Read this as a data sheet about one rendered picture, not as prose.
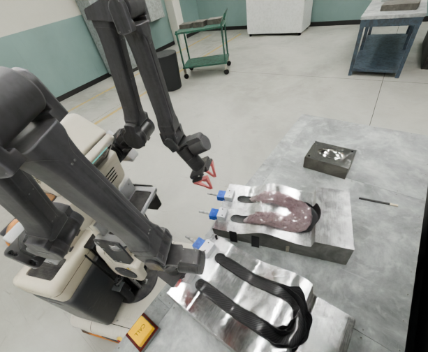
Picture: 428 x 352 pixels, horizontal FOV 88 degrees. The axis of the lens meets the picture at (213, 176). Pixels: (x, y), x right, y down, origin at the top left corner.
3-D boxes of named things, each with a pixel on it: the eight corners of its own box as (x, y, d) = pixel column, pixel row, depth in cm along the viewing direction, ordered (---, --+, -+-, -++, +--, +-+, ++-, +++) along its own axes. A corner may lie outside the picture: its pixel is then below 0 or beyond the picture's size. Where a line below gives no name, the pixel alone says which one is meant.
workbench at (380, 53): (346, 75, 361) (362, 8, 300) (365, 40, 465) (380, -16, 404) (399, 79, 327) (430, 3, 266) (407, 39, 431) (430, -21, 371)
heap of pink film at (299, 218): (241, 226, 90) (239, 214, 85) (251, 193, 102) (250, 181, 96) (311, 240, 81) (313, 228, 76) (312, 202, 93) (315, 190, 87)
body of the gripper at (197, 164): (211, 158, 90) (200, 144, 86) (204, 176, 83) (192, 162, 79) (198, 163, 93) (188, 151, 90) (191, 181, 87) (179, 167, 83)
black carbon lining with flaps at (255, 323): (193, 289, 74) (186, 278, 68) (220, 251, 83) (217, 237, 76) (296, 369, 56) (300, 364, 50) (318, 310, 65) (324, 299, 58)
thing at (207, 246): (183, 244, 88) (179, 237, 84) (190, 235, 91) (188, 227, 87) (209, 261, 81) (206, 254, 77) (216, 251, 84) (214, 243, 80)
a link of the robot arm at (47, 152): (-4, 72, 26) (-92, 131, 20) (31, 62, 25) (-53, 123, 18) (158, 232, 58) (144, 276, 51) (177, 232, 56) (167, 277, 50)
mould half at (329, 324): (174, 302, 79) (162, 287, 70) (216, 244, 93) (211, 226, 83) (321, 429, 53) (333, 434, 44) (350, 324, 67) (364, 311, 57)
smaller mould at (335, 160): (302, 167, 117) (304, 156, 112) (313, 151, 125) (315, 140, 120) (344, 179, 107) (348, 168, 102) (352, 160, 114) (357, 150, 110)
